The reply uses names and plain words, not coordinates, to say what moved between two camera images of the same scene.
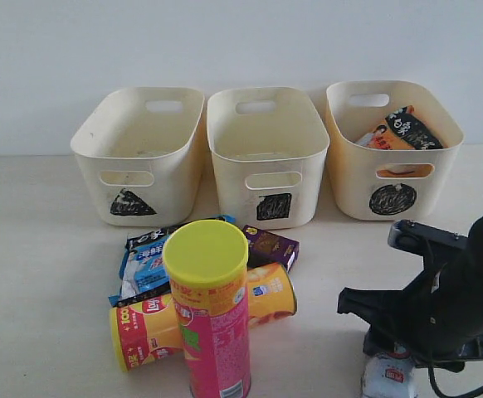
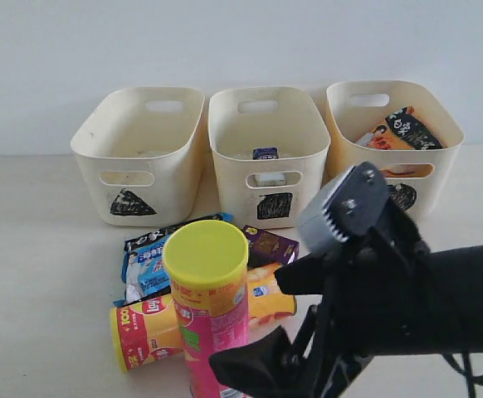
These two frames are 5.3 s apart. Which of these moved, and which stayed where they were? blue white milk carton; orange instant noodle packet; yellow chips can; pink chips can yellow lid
Moved: blue white milk carton
Stayed: yellow chips can; orange instant noodle packet; pink chips can yellow lid
